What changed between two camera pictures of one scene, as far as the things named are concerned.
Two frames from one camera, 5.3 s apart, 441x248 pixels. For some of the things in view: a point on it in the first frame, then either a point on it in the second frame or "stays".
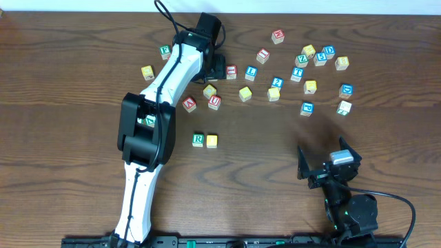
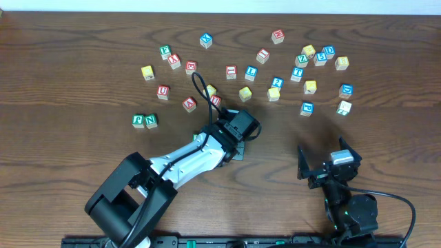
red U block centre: x=214 y=102 stays
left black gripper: x=218 y=67 -> x=238 y=153
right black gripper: x=324 y=173 stays
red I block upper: x=262 y=56 stays
